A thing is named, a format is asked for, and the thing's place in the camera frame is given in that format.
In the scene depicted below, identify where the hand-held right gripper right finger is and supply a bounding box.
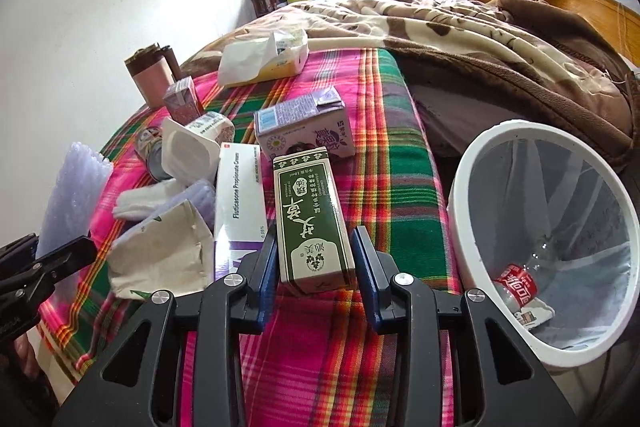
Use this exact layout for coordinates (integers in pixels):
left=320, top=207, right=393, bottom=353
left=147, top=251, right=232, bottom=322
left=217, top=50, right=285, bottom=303
left=350, top=227, right=576, bottom=427

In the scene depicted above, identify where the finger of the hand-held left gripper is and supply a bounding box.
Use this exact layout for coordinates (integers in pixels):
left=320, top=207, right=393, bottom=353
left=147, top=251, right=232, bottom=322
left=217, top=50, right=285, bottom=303
left=0, top=234, right=98, bottom=308

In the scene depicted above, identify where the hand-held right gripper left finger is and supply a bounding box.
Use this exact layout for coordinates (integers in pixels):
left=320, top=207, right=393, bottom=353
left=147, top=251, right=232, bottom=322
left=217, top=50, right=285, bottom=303
left=52, top=221, right=279, bottom=427

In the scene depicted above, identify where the green carton box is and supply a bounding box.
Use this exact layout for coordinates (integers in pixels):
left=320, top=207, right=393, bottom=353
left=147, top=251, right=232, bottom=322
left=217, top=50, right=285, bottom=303
left=272, top=147, right=357, bottom=297

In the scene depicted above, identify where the white trash bin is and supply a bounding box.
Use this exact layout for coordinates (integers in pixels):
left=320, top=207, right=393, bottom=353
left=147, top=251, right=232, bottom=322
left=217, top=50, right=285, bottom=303
left=446, top=119, right=640, bottom=370

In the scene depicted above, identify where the red drink can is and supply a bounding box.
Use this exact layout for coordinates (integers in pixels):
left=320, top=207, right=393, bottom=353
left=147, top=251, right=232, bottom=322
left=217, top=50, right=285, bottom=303
left=136, top=126, right=177, bottom=182

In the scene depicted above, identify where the white yogurt cup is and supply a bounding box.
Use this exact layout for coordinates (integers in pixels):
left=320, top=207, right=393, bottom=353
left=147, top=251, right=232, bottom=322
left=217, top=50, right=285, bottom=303
left=160, top=112, right=236, bottom=188

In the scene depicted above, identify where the white purple medicine box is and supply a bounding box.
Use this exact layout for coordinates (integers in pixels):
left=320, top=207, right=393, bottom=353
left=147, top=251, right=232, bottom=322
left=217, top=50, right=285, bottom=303
left=214, top=142, right=268, bottom=283

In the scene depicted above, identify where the crumpled paper bag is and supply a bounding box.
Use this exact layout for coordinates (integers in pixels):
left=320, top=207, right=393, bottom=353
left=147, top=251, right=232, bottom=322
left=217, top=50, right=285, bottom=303
left=107, top=199, right=216, bottom=299

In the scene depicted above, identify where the white folded tissue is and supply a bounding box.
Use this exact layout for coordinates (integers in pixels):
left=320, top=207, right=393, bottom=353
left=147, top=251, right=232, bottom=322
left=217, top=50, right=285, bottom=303
left=112, top=181, right=186, bottom=220

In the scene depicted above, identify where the plaid blanket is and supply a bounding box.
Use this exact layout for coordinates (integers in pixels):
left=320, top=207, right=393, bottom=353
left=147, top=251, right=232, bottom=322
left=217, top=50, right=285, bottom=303
left=37, top=47, right=463, bottom=427

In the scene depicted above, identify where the plastic bottle with red label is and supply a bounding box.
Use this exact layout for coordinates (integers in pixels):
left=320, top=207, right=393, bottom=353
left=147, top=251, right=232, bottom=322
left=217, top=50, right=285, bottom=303
left=492, top=242, right=566, bottom=313

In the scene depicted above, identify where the purple milk carton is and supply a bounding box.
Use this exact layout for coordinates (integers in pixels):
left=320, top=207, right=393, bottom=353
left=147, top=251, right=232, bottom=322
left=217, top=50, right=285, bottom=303
left=254, top=87, right=357, bottom=162

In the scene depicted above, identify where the small flattened carton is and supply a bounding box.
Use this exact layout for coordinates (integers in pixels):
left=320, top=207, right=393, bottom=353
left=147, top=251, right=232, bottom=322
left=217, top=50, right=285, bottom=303
left=515, top=302, right=556, bottom=329

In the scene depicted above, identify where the grey bed sheet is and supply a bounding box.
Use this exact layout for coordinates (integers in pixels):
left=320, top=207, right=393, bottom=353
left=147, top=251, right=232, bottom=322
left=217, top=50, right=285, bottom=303
left=410, top=82, right=483, bottom=158

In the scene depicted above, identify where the small pink carton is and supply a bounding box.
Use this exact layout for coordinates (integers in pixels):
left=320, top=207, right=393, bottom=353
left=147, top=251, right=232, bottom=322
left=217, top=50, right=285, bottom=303
left=163, top=77, right=205, bottom=125

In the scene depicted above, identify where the pink cup with brown lid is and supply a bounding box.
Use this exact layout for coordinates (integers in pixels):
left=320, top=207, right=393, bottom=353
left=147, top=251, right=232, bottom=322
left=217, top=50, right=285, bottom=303
left=124, top=46, right=173, bottom=110

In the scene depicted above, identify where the yellow tissue pack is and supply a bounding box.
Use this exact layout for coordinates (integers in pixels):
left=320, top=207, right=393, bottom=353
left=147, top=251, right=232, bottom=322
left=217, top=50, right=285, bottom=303
left=218, top=28, right=309, bottom=88

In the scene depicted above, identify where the clear bin liner bag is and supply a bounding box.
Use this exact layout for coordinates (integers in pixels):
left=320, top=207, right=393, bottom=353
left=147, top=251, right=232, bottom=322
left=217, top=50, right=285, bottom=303
left=470, top=129, right=633, bottom=348

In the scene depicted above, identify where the brown patterned blanket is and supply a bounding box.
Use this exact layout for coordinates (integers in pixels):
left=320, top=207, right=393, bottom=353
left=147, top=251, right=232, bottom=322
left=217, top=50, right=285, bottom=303
left=180, top=0, right=640, bottom=172

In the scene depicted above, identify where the wooden headboard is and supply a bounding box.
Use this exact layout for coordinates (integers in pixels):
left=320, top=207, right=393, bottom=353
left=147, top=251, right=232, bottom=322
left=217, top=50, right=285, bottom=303
left=537, top=0, right=640, bottom=68

